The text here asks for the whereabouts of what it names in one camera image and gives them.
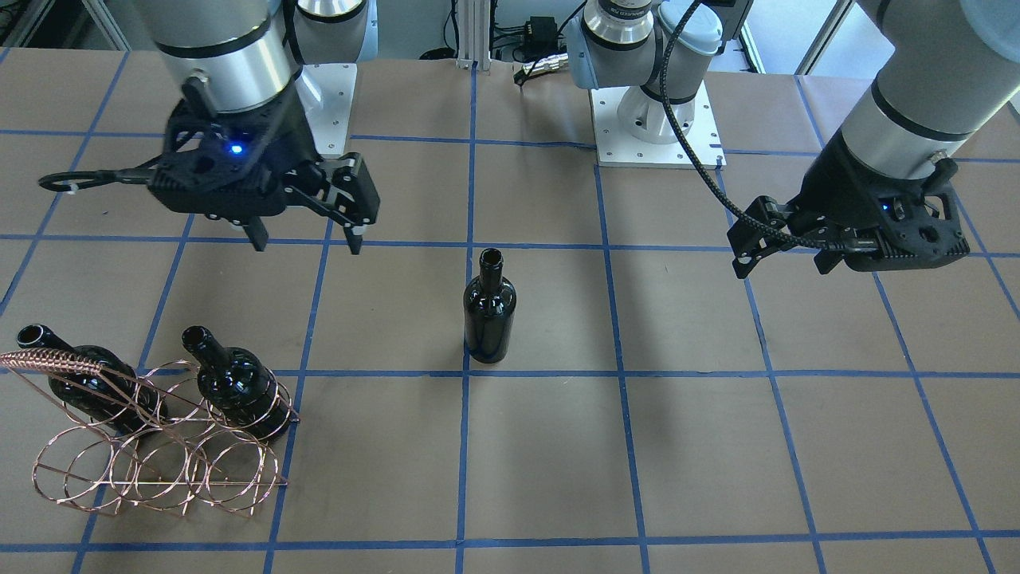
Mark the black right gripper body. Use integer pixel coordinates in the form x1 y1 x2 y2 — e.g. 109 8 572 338
148 84 380 226

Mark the aluminium frame post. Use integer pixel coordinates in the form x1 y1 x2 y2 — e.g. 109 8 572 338
454 0 494 75

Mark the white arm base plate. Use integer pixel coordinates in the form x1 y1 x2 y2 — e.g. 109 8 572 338
589 83 728 170
296 63 358 159

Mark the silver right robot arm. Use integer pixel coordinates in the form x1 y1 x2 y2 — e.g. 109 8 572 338
137 1 380 254

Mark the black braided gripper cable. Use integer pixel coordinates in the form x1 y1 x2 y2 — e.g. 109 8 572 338
658 0 857 253

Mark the black power adapter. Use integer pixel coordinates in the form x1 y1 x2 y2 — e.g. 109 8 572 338
524 15 559 51

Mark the copper wire wine basket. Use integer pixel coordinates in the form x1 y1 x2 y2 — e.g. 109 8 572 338
2 349 290 516

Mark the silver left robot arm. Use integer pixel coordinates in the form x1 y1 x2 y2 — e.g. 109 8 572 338
564 1 1019 279

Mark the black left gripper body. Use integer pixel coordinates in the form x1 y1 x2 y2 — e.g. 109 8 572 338
728 134 970 273

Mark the dark glass wine bottle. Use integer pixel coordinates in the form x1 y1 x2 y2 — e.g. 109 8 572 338
462 248 517 364

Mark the dark bottle in basket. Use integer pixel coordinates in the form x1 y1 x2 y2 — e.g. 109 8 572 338
182 324 291 441
16 324 169 435

